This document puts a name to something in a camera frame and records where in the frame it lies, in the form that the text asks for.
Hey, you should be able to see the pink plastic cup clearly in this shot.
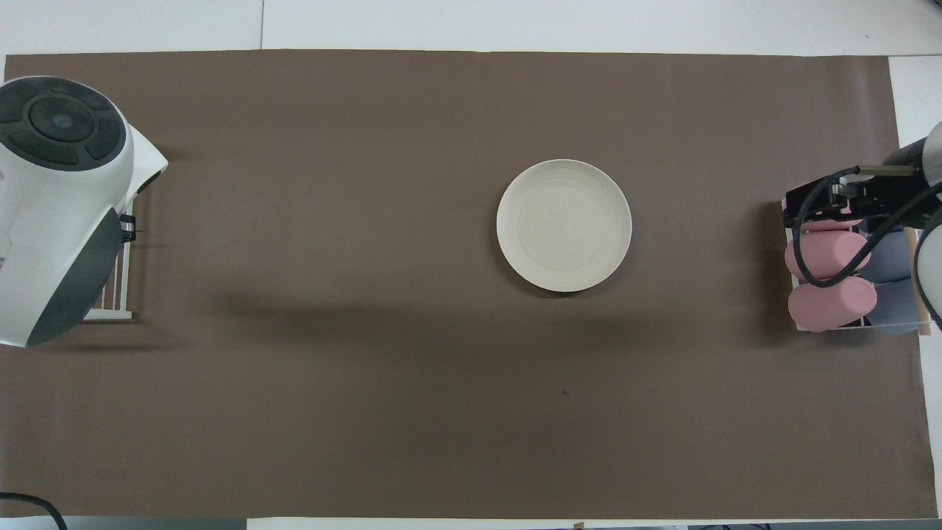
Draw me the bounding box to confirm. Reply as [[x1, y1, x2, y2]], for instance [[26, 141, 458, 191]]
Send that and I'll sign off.
[[787, 278, 878, 332], [785, 230, 872, 282], [798, 213, 863, 233]]

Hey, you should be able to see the blue plastic cup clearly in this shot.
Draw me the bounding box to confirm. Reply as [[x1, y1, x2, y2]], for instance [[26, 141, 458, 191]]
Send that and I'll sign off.
[[868, 278, 921, 335], [860, 230, 918, 283]]

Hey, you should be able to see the cream round plate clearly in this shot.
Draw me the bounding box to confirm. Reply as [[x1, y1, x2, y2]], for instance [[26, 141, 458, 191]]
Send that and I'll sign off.
[[496, 159, 633, 294]]

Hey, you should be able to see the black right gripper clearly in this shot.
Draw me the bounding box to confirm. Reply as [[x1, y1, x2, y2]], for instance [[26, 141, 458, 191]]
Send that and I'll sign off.
[[785, 174, 929, 223]]

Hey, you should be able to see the white wire dish rack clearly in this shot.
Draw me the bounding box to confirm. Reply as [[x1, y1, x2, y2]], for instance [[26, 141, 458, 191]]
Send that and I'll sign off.
[[79, 212, 139, 321]]

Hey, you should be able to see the wire cup rack wooden handle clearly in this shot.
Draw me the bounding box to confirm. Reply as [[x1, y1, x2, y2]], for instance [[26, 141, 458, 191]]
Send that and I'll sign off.
[[780, 199, 934, 337]]

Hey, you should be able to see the brown table mat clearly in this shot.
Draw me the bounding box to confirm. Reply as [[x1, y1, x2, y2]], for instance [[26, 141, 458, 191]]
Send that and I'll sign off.
[[0, 49, 937, 520]]

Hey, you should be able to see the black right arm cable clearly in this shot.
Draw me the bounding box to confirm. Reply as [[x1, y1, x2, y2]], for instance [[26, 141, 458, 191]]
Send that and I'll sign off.
[[793, 166, 942, 289]]

